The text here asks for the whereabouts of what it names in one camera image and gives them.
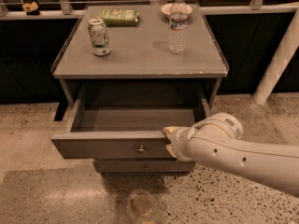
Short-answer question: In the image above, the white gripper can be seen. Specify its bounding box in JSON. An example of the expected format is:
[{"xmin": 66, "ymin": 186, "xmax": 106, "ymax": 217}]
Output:
[{"xmin": 163, "ymin": 126, "xmax": 192, "ymax": 161}]

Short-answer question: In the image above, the grey top drawer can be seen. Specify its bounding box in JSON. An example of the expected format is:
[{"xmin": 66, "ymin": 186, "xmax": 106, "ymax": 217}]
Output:
[{"xmin": 51, "ymin": 98, "xmax": 209, "ymax": 160}]

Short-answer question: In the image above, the grey drawer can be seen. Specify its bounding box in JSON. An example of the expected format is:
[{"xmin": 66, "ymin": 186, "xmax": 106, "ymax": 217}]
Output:
[
  {"xmin": 51, "ymin": 98, "xmax": 209, "ymax": 160},
  {"xmin": 93, "ymin": 159, "xmax": 195, "ymax": 174}
]

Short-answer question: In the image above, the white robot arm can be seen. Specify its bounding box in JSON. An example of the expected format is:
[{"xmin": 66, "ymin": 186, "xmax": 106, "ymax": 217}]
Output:
[{"xmin": 164, "ymin": 113, "xmax": 299, "ymax": 197}]

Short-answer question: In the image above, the grey bottom drawer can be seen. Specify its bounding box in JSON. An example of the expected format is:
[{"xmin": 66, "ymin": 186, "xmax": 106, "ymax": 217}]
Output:
[{"xmin": 93, "ymin": 159, "xmax": 195, "ymax": 174}]

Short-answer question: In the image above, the grey drawer cabinet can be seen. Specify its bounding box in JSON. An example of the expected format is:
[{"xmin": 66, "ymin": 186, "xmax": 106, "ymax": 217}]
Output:
[{"xmin": 50, "ymin": 3, "xmax": 231, "ymax": 175}]

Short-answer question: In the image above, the round floor drain cover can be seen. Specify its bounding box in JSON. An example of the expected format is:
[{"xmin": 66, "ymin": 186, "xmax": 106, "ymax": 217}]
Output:
[{"xmin": 128, "ymin": 189, "xmax": 155, "ymax": 217}]

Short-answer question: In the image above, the white green soda can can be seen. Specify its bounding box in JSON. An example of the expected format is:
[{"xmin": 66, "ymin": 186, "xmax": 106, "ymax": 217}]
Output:
[{"xmin": 88, "ymin": 19, "xmax": 110, "ymax": 56}]

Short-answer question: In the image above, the clear plastic water bottle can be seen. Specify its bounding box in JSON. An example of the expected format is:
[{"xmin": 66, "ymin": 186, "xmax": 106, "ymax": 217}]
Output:
[{"xmin": 169, "ymin": 0, "xmax": 189, "ymax": 54}]

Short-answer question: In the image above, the white bowl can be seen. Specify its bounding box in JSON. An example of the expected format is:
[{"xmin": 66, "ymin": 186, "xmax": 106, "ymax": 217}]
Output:
[{"xmin": 161, "ymin": 3, "xmax": 192, "ymax": 20}]

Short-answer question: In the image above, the green snack packet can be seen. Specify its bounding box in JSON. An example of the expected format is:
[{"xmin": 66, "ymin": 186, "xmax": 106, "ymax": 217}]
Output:
[{"xmin": 98, "ymin": 8, "xmax": 139, "ymax": 26}]

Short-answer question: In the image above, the white diagonal pole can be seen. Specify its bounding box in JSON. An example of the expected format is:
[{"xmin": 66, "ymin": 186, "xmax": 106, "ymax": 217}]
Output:
[{"xmin": 252, "ymin": 9, "xmax": 299, "ymax": 105}]

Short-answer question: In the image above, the small yellow black object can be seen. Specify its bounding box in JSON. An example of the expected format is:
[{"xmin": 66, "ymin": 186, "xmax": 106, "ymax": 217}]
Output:
[{"xmin": 22, "ymin": 1, "xmax": 40, "ymax": 15}]

